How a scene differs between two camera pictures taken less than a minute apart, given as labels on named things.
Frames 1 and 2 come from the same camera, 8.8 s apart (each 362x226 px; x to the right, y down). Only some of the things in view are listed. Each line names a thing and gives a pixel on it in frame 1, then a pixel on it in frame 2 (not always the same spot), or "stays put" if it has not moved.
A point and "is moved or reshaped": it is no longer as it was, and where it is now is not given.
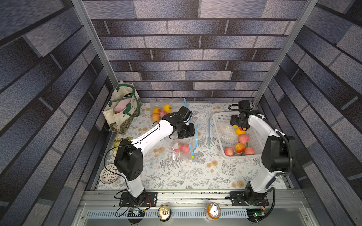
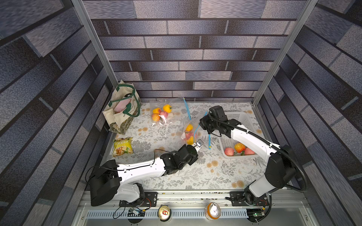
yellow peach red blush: (240, 131) is moved or reshaped
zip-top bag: (184, 149) is moved or reshaped
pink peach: (229, 151) stays put
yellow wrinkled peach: (155, 117) stays put
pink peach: (177, 150) is moved or reshaped
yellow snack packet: (116, 143) stays put
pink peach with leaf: (162, 113) stays put
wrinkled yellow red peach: (239, 147) stays put
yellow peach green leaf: (167, 108) stays put
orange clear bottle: (213, 211) stays put
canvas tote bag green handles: (124, 106) stays put
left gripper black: (191, 133) → (194, 158)
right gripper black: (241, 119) → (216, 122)
